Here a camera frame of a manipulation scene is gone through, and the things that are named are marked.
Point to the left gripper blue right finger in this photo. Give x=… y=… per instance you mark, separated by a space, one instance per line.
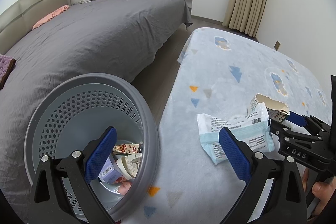
x=273 y=191

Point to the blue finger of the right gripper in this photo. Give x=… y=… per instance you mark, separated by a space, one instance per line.
x=279 y=129
x=299 y=120

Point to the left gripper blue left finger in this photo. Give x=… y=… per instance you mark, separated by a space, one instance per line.
x=49 y=201

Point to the torn beige carton box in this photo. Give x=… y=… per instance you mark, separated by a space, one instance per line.
x=277 y=110

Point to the light blue wipes packet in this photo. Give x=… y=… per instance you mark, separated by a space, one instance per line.
x=254 y=129

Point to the purple rabbit cartoon box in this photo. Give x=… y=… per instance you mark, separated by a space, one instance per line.
x=110 y=172

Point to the small pink trash piece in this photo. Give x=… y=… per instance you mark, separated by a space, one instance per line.
x=124 y=186

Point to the white red paper cup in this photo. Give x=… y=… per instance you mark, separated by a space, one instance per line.
x=129 y=165

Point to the red white snack wrapper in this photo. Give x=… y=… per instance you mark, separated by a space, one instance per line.
x=126 y=148

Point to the grey perforated trash basket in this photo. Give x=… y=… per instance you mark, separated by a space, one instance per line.
x=79 y=111

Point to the person's right hand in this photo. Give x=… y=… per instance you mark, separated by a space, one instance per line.
x=322 y=191

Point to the light blue cartoon blanket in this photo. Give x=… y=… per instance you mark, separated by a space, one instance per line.
x=219 y=74

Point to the purple fluffy blanket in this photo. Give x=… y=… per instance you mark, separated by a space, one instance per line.
x=7 y=65

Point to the grey bed cover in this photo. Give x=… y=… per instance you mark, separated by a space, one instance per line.
x=118 y=37

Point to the pink pillow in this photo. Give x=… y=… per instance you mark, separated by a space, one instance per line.
x=50 y=16

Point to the beige padded headboard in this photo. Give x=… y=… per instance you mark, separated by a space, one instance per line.
x=19 y=18

